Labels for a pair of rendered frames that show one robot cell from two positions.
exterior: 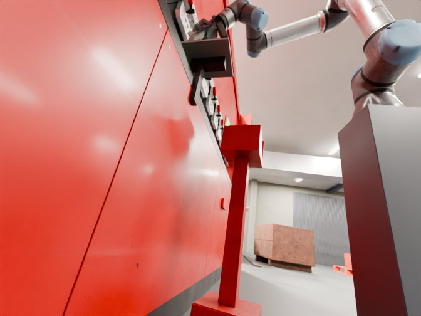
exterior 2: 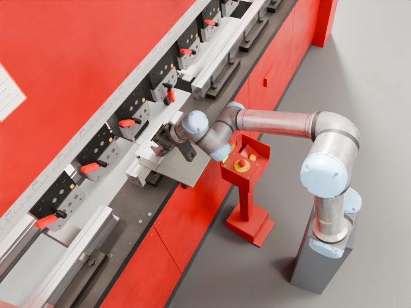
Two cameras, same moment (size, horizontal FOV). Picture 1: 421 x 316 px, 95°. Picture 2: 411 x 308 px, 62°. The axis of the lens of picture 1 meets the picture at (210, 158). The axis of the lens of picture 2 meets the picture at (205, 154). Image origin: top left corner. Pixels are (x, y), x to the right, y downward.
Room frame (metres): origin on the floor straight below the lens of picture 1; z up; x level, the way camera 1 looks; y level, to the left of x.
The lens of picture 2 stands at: (-0.11, -0.32, 2.15)
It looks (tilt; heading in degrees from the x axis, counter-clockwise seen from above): 55 degrees down; 22
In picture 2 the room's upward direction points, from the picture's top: 11 degrees counter-clockwise
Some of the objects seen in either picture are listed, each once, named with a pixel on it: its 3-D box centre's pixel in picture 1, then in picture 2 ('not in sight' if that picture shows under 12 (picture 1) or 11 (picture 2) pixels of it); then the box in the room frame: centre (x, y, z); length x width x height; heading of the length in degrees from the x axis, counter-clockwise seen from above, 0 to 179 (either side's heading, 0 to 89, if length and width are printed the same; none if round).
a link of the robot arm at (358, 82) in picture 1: (371, 84); (341, 206); (0.53, -0.55, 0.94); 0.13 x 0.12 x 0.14; 164
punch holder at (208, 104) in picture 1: (207, 101); (204, 17); (1.20, 0.10, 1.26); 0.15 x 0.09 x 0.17; 165
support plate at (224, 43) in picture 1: (200, 61); (176, 158); (0.61, 0.11, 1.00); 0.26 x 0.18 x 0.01; 75
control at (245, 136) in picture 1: (244, 142); (245, 161); (0.80, -0.14, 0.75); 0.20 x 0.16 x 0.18; 159
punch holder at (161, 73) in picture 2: not in sight; (155, 74); (0.82, 0.21, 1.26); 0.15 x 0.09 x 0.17; 165
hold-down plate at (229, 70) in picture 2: not in sight; (224, 77); (1.22, 0.04, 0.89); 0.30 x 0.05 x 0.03; 165
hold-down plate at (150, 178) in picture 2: not in sight; (167, 157); (0.67, 0.19, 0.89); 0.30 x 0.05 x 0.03; 165
